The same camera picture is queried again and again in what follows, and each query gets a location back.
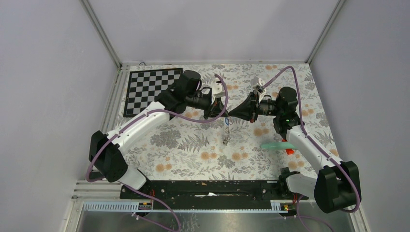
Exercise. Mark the black white checkerboard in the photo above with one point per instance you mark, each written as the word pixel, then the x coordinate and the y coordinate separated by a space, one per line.
pixel 144 86

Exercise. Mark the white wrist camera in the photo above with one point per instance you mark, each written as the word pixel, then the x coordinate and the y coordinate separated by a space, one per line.
pixel 257 85
pixel 217 90

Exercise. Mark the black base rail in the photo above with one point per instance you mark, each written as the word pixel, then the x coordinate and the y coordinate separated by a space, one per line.
pixel 195 191

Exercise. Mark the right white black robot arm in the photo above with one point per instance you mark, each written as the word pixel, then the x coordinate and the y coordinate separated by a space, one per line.
pixel 337 185

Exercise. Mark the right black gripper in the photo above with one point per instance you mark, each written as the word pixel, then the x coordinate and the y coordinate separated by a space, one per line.
pixel 249 109

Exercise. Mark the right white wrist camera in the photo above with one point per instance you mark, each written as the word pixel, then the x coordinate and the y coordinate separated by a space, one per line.
pixel 257 85

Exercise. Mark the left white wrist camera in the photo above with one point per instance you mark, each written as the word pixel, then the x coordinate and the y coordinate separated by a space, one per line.
pixel 217 90

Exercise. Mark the teal cylindrical tool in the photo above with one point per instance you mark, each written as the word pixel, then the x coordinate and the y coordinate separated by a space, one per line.
pixel 278 146

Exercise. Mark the orange plastic piece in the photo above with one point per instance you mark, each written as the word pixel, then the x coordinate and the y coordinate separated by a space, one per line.
pixel 289 151

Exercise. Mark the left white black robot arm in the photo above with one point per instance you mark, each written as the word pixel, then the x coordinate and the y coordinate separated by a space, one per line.
pixel 106 150

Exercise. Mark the slotted cable duct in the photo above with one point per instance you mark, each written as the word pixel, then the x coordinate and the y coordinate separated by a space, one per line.
pixel 206 206

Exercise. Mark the floral table mat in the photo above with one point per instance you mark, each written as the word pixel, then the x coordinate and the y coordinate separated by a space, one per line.
pixel 185 150

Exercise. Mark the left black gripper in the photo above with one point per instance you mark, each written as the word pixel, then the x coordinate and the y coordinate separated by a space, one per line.
pixel 215 109

